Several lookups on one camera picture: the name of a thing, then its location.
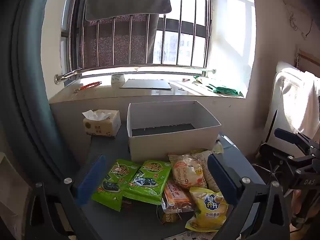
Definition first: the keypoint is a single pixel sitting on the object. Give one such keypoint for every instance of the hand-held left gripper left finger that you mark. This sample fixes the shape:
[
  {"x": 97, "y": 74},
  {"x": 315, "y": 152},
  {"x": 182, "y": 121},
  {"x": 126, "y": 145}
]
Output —
[{"x": 91, "y": 180}]

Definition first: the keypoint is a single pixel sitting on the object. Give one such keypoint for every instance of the small green pea packet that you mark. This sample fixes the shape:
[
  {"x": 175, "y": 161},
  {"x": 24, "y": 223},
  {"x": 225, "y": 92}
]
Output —
[{"x": 168, "y": 218}]

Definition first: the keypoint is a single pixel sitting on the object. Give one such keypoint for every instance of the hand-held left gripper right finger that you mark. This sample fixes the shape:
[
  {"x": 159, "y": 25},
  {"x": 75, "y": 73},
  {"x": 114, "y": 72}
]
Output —
[{"x": 220, "y": 177}]

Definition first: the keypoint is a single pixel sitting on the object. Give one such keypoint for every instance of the clear tape roll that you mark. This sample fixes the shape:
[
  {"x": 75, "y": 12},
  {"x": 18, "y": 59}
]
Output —
[{"x": 117, "y": 78}]

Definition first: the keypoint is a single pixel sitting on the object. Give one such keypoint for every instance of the person's right forearm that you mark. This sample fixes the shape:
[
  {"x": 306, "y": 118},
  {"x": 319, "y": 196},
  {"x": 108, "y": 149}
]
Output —
[{"x": 298, "y": 200}]

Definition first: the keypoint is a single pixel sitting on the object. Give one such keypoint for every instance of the white cloth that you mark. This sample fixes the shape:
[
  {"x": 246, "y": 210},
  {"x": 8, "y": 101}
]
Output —
[{"x": 312, "y": 105}]

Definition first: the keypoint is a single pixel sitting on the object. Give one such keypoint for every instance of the green seaweed snack packet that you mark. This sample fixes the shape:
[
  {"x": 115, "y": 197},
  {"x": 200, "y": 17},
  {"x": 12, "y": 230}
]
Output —
[
  {"x": 147, "y": 180},
  {"x": 112, "y": 180}
]

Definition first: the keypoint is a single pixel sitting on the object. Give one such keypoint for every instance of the steel window guard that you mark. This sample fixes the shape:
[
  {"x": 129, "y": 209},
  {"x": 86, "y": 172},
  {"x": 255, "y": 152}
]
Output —
[{"x": 140, "y": 68}]

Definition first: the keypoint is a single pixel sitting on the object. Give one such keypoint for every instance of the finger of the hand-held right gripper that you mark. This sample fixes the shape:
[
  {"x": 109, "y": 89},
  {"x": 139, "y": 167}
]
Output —
[
  {"x": 275, "y": 153},
  {"x": 287, "y": 134}
]

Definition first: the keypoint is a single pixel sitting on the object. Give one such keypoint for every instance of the wooden frame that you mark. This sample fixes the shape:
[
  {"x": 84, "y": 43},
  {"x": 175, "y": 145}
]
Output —
[{"x": 310, "y": 57}]

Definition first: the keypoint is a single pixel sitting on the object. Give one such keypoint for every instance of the orange pastry packet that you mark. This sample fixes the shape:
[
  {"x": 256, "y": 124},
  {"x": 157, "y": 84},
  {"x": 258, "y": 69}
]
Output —
[{"x": 176, "y": 196}]

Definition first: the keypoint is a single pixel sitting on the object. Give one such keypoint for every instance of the beige snack packet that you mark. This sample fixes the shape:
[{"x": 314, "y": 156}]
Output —
[{"x": 207, "y": 180}]

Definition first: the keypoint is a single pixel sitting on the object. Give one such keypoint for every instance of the white cardboard box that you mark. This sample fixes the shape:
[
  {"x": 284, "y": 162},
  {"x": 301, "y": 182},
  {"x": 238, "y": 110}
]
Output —
[{"x": 162, "y": 145}]

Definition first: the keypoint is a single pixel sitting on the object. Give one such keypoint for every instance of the clear round rice cracker packet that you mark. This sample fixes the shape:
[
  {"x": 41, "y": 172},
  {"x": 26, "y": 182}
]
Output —
[{"x": 186, "y": 172}]

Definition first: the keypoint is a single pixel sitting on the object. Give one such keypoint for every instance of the beige tissue box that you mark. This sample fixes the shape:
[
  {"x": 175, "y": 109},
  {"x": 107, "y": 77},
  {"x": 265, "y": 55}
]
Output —
[{"x": 102, "y": 127}]

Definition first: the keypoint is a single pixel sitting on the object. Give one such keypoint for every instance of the white chair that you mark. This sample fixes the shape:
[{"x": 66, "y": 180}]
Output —
[{"x": 287, "y": 92}]

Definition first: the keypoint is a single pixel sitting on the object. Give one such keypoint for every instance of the yellow chip packet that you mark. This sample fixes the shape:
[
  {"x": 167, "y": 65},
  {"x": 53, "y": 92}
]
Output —
[{"x": 207, "y": 210}]

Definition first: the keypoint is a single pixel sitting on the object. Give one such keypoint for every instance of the green plastic bag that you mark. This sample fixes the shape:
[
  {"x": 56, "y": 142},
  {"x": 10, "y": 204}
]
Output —
[{"x": 225, "y": 90}]

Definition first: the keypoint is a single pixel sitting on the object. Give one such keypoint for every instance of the grey flat board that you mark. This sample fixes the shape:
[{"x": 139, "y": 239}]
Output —
[{"x": 146, "y": 83}]

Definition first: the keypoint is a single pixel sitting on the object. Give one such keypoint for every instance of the brown mesh window screen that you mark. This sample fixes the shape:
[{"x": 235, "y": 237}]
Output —
[{"x": 105, "y": 42}]

